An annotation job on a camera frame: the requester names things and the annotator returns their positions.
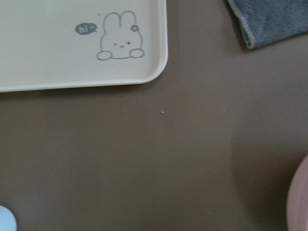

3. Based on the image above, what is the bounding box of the light blue cup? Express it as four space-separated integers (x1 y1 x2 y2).
0 206 17 231

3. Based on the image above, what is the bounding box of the cream rabbit serving tray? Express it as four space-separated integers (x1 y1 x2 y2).
0 0 168 92

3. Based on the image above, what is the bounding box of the grey folded cloth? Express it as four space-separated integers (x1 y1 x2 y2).
228 0 308 49

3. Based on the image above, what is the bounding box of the pink bowl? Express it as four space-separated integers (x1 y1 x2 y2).
286 156 308 231

